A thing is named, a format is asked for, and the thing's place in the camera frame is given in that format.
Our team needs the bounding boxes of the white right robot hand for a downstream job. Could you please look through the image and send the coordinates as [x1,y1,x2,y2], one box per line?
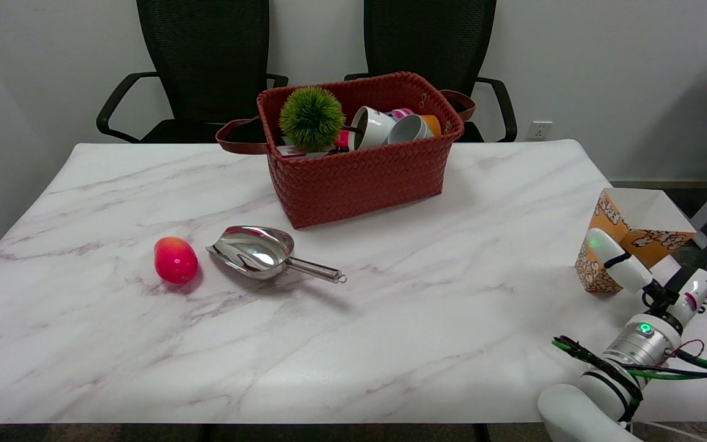
[585,228,707,331]

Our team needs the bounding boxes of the thin red wire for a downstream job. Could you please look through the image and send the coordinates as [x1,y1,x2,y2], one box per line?
[660,339,706,369]

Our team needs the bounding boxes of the shiny metal scoop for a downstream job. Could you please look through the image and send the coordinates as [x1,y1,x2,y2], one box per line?
[206,225,348,285]

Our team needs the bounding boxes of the red pink mango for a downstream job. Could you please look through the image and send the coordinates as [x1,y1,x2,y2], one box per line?
[154,236,199,285]

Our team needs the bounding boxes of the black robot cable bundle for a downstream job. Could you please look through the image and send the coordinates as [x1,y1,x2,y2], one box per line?
[554,335,707,424]

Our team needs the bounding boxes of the orange popcorn box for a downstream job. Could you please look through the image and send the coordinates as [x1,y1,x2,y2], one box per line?
[574,188,697,294]

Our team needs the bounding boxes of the grey white paper cup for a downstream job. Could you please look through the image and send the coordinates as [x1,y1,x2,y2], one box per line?
[387,114,434,145]

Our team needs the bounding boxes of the red woven basket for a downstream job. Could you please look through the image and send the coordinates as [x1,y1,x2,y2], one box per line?
[215,71,477,230]

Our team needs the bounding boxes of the black mesh office chair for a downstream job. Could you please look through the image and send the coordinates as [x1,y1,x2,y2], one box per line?
[96,0,290,144]
[344,0,518,143]

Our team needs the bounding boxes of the green spiky ball plant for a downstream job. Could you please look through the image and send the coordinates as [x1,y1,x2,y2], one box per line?
[279,87,346,153]

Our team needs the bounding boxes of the white mug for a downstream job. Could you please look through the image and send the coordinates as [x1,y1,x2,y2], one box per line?
[349,106,399,152]

